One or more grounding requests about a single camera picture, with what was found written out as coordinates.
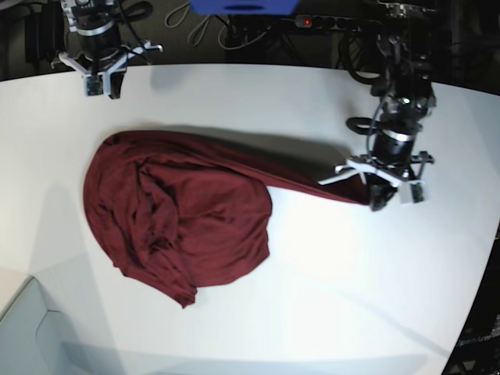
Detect black box on floor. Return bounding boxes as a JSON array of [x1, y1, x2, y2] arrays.
[[24, 1, 66, 65]]

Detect dark red t-shirt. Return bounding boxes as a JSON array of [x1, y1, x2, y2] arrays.
[[83, 130, 368, 307]]

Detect white cable loops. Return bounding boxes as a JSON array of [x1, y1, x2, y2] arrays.
[[165, 3, 274, 51]]

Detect white bin at corner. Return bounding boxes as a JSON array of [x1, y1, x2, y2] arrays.
[[1, 278, 69, 374]]

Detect blue box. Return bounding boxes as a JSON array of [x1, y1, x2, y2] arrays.
[[189, 0, 298, 15]]

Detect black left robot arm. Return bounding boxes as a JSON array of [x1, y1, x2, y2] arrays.
[[345, 1, 438, 212]]

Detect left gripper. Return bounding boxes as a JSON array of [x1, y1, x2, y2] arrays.
[[366, 129, 416, 212]]

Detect black power strip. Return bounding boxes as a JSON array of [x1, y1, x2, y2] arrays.
[[292, 15, 381, 33]]

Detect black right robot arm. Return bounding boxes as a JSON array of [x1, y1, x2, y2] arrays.
[[61, 1, 153, 61]]

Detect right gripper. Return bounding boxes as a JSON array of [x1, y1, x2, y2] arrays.
[[77, 20, 121, 62]]

